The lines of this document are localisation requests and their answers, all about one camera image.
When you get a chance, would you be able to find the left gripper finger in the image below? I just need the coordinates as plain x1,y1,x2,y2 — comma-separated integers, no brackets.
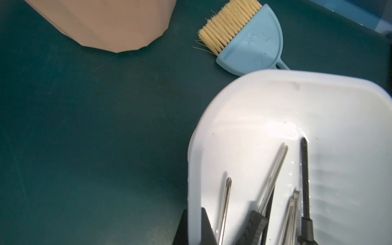
172,207,218,245

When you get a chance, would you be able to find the white plastic storage box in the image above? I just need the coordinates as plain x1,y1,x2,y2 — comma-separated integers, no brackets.
188,70,392,245

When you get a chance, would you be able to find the tan flower pot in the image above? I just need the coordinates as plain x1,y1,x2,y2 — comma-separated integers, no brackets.
27,0,176,53

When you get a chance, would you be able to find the yellow handle screwdriver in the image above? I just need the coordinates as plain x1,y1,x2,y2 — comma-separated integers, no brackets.
216,177,232,245

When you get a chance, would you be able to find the black ribbed handle screwdriver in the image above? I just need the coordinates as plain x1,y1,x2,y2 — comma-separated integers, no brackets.
236,144,288,245

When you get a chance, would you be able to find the clear handle screwdriver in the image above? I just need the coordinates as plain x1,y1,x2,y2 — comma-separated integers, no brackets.
279,190,300,245

